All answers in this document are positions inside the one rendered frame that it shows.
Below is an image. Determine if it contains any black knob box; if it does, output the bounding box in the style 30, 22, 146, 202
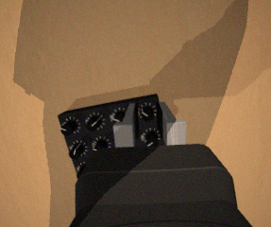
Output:
58, 94, 165, 178

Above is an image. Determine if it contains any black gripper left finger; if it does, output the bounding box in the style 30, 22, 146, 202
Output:
113, 103, 139, 148

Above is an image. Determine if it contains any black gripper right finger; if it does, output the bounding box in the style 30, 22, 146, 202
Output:
157, 102, 187, 146

